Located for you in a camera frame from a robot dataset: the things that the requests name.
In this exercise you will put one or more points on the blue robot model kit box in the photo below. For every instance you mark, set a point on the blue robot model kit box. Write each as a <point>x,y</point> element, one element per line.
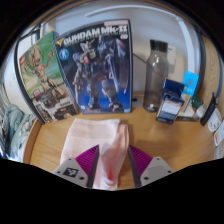
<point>96,70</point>

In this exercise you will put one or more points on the white mug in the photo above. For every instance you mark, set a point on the white mug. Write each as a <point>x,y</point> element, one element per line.
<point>214,121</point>

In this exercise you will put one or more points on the grey metal desk frame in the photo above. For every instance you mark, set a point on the grey metal desk frame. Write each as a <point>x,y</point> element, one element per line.
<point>200,60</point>

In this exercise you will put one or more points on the black electric shaver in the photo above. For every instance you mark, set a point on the black electric shaver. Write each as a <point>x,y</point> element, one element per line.
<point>209,110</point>

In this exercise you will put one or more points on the light blue duvet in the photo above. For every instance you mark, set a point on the light blue duvet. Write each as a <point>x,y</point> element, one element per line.
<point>15,128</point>

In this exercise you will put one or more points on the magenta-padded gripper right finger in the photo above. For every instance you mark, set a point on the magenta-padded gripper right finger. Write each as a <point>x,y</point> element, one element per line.
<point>143,161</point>

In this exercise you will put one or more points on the small dark blue box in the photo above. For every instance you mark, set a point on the small dark blue box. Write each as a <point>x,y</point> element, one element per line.
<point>170,103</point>

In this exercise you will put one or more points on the tree figure toy box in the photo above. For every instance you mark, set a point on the tree figure toy box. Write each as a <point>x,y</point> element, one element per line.
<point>41,80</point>

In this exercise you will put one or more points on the light blue card package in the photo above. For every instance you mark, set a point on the light blue card package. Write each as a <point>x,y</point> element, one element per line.
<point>190,83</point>

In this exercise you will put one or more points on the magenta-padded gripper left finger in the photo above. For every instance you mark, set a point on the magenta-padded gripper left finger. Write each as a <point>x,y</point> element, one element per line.
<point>85,161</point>

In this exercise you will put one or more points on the pink towel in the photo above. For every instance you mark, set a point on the pink towel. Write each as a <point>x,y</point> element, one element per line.
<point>90,133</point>

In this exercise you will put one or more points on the dark green round container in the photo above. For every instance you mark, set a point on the dark green round container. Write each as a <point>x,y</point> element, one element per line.
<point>196,101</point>

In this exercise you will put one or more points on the dark transparent water bottle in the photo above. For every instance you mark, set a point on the dark transparent water bottle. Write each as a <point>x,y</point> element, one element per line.
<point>156,76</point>

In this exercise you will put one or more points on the white square wall box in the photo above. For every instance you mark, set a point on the white square wall box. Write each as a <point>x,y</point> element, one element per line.
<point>171,61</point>

